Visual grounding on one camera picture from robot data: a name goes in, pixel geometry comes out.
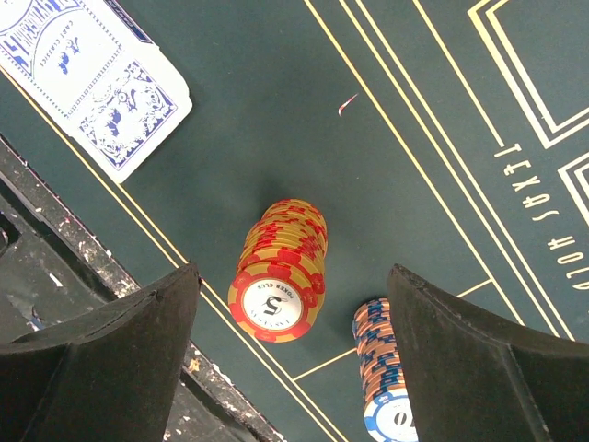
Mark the orange red chip stack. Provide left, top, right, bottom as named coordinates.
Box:
left=227, top=199, right=328, bottom=343

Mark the peach blue chip stack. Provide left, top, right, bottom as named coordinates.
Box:
left=352, top=297, right=418, bottom=442

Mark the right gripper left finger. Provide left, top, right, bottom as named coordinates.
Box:
left=1, top=263, right=201, bottom=441

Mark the green poker table mat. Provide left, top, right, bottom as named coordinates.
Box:
left=1, top=1, right=588, bottom=441

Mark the blue white card deck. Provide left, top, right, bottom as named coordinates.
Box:
left=1, top=1, right=192, bottom=183

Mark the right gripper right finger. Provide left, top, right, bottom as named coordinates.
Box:
left=387, top=264, right=588, bottom=441

